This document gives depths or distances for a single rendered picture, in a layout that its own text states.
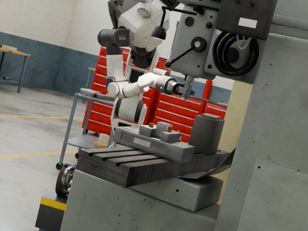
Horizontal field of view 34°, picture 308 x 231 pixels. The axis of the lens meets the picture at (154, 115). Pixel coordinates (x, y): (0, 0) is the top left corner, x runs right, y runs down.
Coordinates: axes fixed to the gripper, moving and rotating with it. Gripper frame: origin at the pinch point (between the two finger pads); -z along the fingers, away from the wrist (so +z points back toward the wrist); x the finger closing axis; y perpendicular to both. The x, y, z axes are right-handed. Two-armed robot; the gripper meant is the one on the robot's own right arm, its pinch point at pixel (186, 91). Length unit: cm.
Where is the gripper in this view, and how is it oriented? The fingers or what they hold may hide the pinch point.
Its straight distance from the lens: 248.1
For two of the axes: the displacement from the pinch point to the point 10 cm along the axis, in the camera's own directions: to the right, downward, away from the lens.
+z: -6.4, -2.5, 7.3
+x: 7.2, 1.2, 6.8
